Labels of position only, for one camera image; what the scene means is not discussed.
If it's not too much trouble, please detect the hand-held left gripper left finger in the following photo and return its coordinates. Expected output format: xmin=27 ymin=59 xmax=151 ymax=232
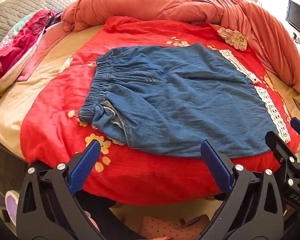
xmin=16 ymin=140 xmax=108 ymax=240

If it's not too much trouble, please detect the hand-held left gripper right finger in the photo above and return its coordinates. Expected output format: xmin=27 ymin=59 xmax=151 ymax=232
xmin=197 ymin=140 xmax=285 ymax=240

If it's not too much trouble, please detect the blue denim pants lace trim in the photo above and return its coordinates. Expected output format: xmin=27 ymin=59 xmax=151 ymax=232
xmin=79 ymin=42 xmax=292 ymax=158

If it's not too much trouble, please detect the red floral blanket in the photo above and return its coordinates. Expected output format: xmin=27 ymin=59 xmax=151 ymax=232
xmin=20 ymin=16 xmax=300 ymax=205

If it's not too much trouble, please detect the pink dotted garment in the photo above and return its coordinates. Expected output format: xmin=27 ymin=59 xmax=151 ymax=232
xmin=137 ymin=214 xmax=210 ymax=240

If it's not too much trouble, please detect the lavender slipper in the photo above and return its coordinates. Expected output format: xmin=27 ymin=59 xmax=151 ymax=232
xmin=5 ymin=190 xmax=21 ymax=225

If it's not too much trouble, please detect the black flat screen television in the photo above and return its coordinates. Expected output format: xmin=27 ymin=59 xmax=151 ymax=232
xmin=285 ymin=0 xmax=300 ymax=40

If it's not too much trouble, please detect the pile of pink clothes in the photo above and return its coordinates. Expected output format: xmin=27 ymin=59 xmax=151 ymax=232
xmin=0 ymin=9 xmax=57 ymax=98

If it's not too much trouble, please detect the salmon pink comforter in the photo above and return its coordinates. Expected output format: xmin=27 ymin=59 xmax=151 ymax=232
xmin=61 ymin=0 xmax=300 ymax=95

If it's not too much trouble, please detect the grey quilted headboard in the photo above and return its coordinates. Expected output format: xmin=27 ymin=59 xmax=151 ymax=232
xmin=0 ymin=0 xmax=93 ymax=58

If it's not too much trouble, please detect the grey bed frame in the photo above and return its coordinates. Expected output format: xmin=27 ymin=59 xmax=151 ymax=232
xmin=0 ymin=135 xmax=29 ymax=205

